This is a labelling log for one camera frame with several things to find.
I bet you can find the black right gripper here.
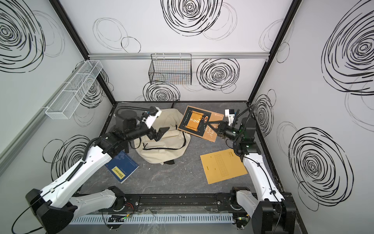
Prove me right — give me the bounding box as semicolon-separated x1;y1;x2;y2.
208;122;245;143

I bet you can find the cream canvas backpack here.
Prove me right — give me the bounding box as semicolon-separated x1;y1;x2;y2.
133;108;191;164

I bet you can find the brown black scroll book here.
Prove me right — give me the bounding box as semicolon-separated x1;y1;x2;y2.
177;106;224;142

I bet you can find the yellow grid exercise book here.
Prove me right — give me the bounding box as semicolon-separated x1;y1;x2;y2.
200;149;248;184

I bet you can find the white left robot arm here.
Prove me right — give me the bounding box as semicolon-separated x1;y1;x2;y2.
25;110;168;234

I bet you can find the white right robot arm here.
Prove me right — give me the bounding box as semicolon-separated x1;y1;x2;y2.
213;118;296;234

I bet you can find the dark blue book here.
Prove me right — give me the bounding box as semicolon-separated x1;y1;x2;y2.
105;151;139;184

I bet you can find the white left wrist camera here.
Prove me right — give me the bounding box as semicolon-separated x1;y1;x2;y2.
142;106;162;129

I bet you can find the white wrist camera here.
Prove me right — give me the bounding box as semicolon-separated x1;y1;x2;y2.
225;109;236;126
142;106;162;129

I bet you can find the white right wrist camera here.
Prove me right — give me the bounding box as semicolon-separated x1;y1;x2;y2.
225;109;236;126

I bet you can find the black corrugated cable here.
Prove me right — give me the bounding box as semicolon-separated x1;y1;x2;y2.
116;106;153;118

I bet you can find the black wire basket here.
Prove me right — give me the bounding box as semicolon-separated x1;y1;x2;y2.
148;53;192;85

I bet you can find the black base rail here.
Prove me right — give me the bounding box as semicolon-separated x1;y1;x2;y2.
72;192;296;213

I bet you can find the white slotted cable duct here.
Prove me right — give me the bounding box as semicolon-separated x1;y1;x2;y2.
70;213;234;225

